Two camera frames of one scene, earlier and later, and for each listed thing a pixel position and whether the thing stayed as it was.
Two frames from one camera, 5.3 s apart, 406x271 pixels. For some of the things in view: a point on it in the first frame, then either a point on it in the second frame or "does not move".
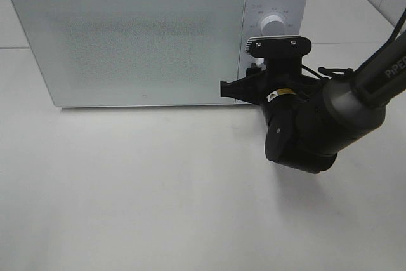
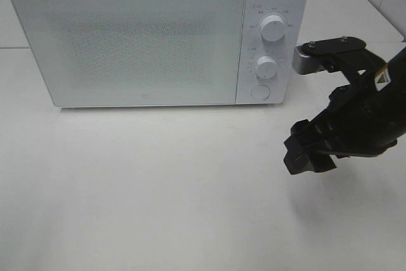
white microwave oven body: (164, 35) does not move
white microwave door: (136, 40) does not move
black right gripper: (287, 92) -> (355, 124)
